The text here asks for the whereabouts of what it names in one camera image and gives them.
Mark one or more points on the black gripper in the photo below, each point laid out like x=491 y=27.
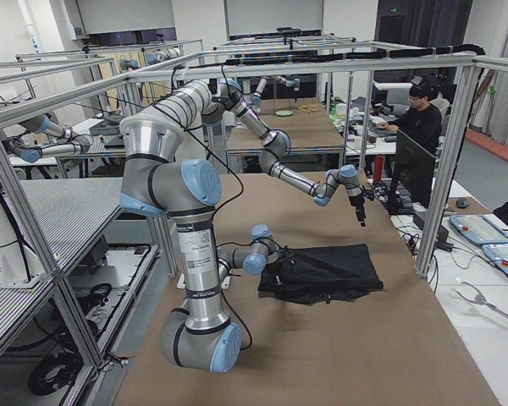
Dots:
x=276 y=268
x=357 y=205

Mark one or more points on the black t-shirt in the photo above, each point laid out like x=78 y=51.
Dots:
x=322 y=274

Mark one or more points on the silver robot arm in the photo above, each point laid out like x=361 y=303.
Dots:
x=200 y=333
x=210 y=100

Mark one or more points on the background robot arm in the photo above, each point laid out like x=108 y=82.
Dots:
x=63 y=141

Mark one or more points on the black computer monitor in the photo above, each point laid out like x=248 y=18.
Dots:
x=413 y=169

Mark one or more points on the man in black jacket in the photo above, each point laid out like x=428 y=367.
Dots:
x=422 y=122

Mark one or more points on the striped aluminium work table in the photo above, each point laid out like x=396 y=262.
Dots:
x=73 y=213

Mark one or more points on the aluminium frame cage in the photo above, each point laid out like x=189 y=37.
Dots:
x=474 y=59

